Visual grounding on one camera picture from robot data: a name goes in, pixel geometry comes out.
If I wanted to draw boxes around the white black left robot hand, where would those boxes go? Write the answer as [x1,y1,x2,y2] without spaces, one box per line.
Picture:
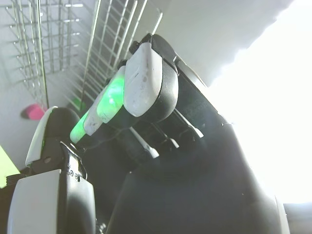
[7,33,291,234]

